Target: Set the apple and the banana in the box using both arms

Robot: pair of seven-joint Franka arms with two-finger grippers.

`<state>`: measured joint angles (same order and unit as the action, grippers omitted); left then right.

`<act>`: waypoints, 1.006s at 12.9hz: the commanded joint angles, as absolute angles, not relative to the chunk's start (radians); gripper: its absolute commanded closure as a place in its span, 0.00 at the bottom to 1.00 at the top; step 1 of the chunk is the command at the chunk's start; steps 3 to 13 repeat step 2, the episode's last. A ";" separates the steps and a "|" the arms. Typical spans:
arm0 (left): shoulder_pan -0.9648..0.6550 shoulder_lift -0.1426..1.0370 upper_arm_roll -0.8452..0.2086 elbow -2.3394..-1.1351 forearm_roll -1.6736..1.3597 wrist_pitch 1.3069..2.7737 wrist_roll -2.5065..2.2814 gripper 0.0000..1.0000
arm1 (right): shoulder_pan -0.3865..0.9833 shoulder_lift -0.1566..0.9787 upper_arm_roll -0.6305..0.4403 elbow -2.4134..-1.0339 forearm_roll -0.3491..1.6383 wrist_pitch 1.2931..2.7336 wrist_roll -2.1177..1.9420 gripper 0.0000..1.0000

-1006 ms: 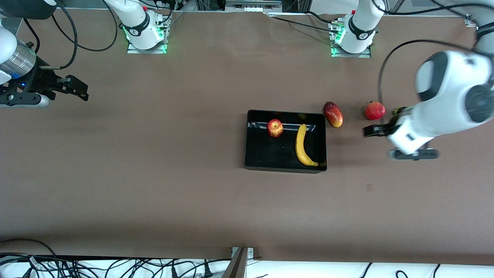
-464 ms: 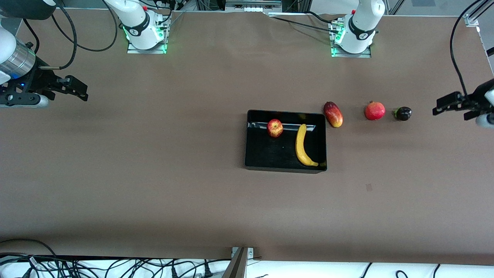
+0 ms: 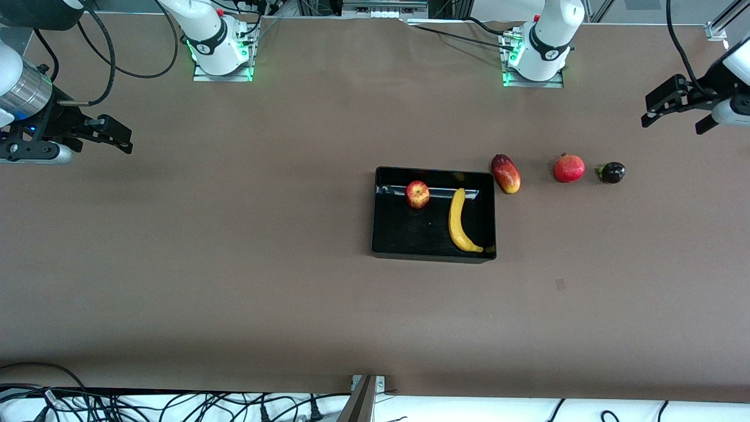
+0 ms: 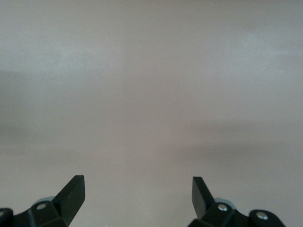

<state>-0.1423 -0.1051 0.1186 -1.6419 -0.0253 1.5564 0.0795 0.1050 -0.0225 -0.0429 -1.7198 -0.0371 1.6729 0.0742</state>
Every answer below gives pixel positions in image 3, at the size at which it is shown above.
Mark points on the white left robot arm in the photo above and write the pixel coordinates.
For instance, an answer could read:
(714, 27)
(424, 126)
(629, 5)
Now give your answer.
(548, 35)

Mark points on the black plastic box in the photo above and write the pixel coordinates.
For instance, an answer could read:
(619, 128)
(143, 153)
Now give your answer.
(422, 228)

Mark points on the aluminium profile beam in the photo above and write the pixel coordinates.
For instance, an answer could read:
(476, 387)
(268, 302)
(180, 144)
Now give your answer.
(360, 404)

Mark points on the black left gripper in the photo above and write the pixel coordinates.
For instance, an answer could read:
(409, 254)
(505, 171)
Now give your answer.
(701, 94)

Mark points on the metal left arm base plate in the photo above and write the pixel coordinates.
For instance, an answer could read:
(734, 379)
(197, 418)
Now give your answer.
(556, 84)

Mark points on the brown table cover sheet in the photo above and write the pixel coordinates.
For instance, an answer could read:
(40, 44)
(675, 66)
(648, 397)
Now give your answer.
(293, 117)

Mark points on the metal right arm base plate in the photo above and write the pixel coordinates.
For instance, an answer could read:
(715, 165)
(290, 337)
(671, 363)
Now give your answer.
(202, 76)

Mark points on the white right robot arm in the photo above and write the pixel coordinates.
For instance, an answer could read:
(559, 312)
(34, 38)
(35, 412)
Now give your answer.
(205, 29)

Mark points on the dark purple mangosteen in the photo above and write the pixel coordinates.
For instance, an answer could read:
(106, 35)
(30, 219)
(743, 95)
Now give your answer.
(612, 173)

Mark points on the red pomegranate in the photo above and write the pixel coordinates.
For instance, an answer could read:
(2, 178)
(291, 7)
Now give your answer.
(569, 168)

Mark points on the white cloth sheet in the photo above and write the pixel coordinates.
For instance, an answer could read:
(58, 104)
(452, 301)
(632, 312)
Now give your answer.
(469, 411)

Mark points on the red yellow apple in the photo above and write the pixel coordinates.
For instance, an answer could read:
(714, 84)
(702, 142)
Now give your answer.
(417, 194)

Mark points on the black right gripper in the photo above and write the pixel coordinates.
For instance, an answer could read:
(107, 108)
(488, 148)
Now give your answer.
(54, 119)

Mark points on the aluminium frame corner profile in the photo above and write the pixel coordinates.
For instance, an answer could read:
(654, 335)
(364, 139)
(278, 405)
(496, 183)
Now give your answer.
(718, 29)

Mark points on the red yellow mango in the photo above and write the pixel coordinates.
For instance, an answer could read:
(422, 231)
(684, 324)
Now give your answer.
(505, 174)

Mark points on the yellow banana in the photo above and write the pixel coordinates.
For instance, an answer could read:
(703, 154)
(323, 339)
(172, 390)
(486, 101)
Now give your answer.
(456, 220)

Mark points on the grey power strip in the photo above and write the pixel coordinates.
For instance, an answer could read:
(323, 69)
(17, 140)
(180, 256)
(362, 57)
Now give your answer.
(384, 9)

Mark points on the silver metal bracket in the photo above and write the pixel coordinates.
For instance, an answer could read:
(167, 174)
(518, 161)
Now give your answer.
(381, 384)

